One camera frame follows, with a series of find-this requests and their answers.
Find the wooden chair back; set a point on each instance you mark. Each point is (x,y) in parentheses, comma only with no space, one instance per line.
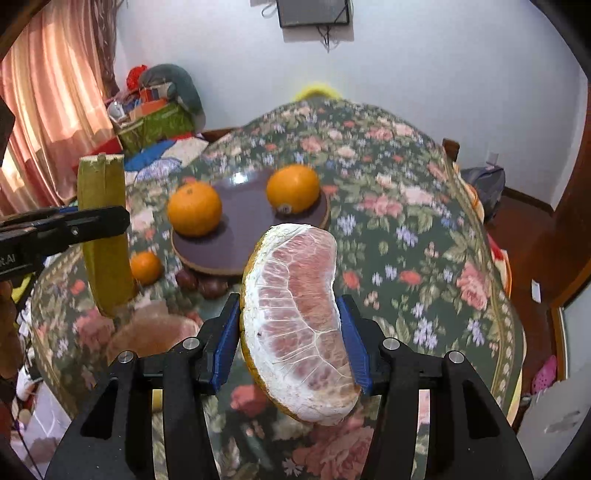
(451,150)

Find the peeled pomelo wedge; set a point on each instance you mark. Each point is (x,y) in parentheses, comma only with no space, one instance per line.
(295,318)

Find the dark passion fruit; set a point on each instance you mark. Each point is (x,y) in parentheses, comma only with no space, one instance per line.
(213,287)
(187,279)

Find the pink slippers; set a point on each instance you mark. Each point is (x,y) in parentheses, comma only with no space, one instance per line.
(544,374)

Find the blue cloth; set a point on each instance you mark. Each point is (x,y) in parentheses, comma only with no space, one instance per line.
(150,154)

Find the white wall outlet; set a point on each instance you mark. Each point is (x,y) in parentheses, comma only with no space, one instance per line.
(536,290)

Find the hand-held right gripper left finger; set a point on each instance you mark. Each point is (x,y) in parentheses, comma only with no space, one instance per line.
(225,344)

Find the yellow round object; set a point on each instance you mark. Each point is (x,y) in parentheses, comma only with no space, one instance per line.
(317,90)

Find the pale round bowl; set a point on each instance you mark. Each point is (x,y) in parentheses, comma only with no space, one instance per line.
(152,334)

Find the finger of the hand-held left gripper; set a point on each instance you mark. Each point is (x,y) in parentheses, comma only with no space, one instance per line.
(87,227)
(32,220)

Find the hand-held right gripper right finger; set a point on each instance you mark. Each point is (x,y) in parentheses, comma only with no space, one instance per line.
(353,344)

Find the pink curtain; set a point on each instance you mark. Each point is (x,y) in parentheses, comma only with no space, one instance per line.
(51,101)

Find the white bag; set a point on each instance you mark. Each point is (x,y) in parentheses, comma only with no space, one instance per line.
(554,424)

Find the large orange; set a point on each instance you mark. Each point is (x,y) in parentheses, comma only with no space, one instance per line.
(194,208)
(294,189)

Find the grey bag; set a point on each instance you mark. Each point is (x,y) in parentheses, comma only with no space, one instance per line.
(485,184)

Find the dark round plate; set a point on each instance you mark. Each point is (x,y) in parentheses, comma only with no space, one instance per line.
(240,230)

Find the green cardboard box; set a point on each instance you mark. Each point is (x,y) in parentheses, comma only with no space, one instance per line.
(154,127)

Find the small orange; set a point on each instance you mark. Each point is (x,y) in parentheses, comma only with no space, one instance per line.
(146,267)

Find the black wall-mounted screen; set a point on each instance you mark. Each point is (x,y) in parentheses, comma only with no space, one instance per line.
(314,11)

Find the floral tablecloth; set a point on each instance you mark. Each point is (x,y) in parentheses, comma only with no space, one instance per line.
(415,258)

